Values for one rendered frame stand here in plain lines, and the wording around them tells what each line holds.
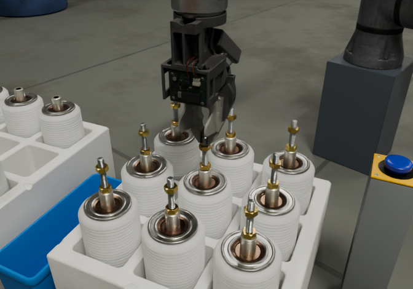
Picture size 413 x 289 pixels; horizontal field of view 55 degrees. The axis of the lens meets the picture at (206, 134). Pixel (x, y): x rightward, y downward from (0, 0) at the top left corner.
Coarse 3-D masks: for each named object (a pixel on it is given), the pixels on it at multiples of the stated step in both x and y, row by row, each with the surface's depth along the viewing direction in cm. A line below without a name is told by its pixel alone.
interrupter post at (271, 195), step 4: (268, 188) 62; (268, 192) 63; (272, 192) 62; (276, 192) 62; (268, 196) 63; (272, 196) 62; (276, 196) 63; (268, 200) 63; (272, 200) 63; (276, 200) 63; (272, 204) 63
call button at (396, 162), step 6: (390, 156) 61; (396, 156) 61; (402, 156) 61; (384, 162) 61; (390, 162) 60; (396, 162) 60; (402, 162) 60; (408, 162) 60; (390, 168) 59; (396, 168) 59; (402, 168) 59; (408, 168) 59; (396, 174) 60; (402, 174) 59
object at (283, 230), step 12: (264, 216) 61; (276, 216) 61; (288, 216) 61; (240, 228) 67; (264, 228) 61; (276, 228) 61; (288, 228) 62; (276, 240) 62; (288, 240) 63; (288, 252) 65
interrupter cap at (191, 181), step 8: (192, 176) 69; (216, 176) 69; (224, 176) 69; (184, 184) 67; (192, 184) 68; (216, 184) 68; (224, 184) 67; (192, 192) 66; (200, 192) 66; (208, 192) 66; (216, 192) 66
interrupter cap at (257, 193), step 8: (256, 192) 66; (264, 192) 66; (280, 192) 66; (288, 192) 65; (256, 200) 64; (264, 200) 64; (280, 200) 64; (288, 200) 64; (264, 208) 62; (272, 208) 62; (280, 208) 62; (288, 208) 62
